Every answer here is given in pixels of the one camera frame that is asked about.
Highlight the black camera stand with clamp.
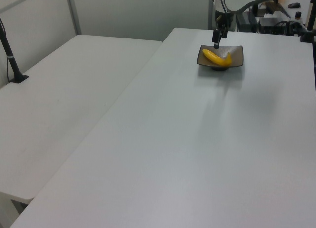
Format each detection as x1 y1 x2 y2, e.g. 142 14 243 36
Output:
299 0 316 43

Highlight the yellow banana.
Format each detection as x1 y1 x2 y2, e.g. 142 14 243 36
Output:
202 49 233 67

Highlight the black electronics box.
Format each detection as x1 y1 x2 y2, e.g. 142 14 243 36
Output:
236 11 258 32

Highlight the brown square ceramic plate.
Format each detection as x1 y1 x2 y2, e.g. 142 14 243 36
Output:
197 44 244 72

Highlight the grey metal upright post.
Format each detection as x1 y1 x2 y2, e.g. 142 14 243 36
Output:
208 0 216 30

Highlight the black camera pole with base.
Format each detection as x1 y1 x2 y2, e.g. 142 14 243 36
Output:
0 17 30 84

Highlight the black control box with cables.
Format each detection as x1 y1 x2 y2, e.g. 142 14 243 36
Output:
258 17 294 36

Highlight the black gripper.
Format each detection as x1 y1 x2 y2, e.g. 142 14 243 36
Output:
212 11 235 50

